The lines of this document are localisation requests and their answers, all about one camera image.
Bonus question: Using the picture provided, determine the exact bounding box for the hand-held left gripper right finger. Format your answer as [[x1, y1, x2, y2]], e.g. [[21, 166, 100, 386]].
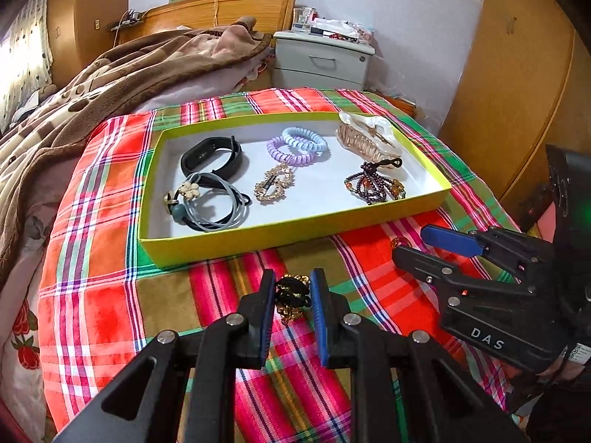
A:
[[309, 268, 529, 443]]

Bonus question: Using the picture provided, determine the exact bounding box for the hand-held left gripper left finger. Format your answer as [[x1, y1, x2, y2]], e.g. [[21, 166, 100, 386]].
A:
[[53, 268, 278, 443]]

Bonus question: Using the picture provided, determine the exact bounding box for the blue spiral hair tie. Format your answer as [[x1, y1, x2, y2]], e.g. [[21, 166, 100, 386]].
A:
[[281, 126, 329, 154]]

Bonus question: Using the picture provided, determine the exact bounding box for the teal bead hair tie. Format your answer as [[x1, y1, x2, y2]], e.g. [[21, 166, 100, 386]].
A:
[[168, 203, 250, 234]]

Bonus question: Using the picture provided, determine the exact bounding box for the dotted curtain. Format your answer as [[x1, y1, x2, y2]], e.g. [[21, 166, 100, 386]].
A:
[[0, 0, 54, 121]]

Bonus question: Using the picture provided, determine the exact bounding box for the purple spiral hair tie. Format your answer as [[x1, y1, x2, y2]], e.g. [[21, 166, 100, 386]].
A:
[[266, 134, 331, 166]]

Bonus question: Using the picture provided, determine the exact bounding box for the red green plaid cloth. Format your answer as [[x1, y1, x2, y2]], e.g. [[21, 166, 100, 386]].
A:
[[37, 87, 522, 443]]

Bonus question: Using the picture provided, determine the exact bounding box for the person's right forearm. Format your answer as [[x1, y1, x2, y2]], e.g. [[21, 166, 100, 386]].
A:
[[524, 360, 591, 443]]

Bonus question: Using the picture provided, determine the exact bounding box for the yellow-green cardboard box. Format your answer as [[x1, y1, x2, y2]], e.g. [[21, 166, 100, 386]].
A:
[[137, 111, 452, 268]]

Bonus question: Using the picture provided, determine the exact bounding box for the clear hair claw clip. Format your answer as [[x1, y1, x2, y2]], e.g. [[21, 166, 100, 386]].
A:
[[335, 111, 402, 163]]

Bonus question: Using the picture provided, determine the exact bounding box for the pile of small packets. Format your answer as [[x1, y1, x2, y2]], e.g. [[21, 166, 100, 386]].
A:
[[310, 16, 375, 43]]

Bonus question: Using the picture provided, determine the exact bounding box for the wooden wardrobe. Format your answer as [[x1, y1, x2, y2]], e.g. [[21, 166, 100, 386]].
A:
[[438, 0, 580, 204], [46, 0, 132, 75]]

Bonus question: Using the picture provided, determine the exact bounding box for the black elastic hair tie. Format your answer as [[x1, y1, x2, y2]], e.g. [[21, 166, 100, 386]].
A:
[[203, 191, 254, 230]]

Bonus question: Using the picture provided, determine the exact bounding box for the purple beaded bracelet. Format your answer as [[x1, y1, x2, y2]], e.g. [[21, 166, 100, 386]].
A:
[[344, 158, 407, 206]]

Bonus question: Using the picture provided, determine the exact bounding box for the grey-blue flower hair tie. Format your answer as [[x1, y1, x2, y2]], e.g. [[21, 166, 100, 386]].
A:
[[163, 172, 252, 234]]

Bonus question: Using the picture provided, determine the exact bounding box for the orange box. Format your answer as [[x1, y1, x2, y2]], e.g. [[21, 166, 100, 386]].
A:
[[376, 92, 420, 118]]

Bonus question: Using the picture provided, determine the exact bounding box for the wooden headboard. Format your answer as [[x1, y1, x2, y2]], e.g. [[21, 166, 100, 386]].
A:
[[115, 0, 298, 47]]

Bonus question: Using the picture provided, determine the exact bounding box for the grey nightstand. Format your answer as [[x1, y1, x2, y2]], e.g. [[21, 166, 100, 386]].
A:
[[270, 30, 376, 92]]

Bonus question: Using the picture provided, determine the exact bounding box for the clear glass cup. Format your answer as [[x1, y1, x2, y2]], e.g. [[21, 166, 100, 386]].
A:
[[292, 7, 317, 34]]

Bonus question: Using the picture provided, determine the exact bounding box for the gold heart hair clip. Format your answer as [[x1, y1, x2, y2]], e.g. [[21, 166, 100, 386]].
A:
[[254, 162, 297, 205]]

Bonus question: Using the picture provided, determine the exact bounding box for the power strip with plugs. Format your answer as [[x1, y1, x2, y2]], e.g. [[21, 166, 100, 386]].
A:
[[108, 9, 146, 32]]

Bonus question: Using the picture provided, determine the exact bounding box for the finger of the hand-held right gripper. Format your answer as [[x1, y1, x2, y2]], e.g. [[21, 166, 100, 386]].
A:
[[391, 245, 542, 315], [421, 224, 556, 283]]

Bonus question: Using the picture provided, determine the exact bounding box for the black smart band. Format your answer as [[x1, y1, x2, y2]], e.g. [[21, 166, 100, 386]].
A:
[[180, 135, 245, 178]]

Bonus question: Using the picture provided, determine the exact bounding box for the brown patterned blanket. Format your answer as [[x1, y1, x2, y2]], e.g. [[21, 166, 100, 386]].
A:
[[0, 16, 273, 287]]

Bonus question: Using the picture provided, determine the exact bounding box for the black gold chain hair tie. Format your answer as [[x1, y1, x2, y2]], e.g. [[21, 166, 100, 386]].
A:
[[274, 274, 312, 326]]

